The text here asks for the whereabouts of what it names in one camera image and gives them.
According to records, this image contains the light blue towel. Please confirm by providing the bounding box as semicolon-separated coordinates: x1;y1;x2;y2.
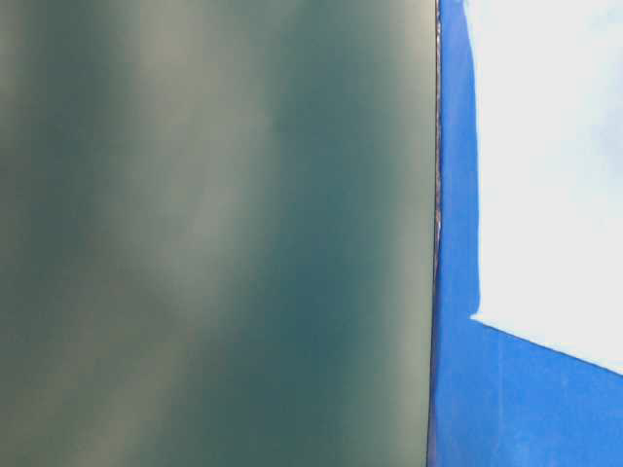
464;1;622;373

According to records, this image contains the blue table cloth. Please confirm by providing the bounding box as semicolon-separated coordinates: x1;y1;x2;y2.
428;1;622;466

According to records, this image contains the dark green backdrop panel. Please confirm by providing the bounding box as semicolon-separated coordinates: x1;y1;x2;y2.
1;1;436;466

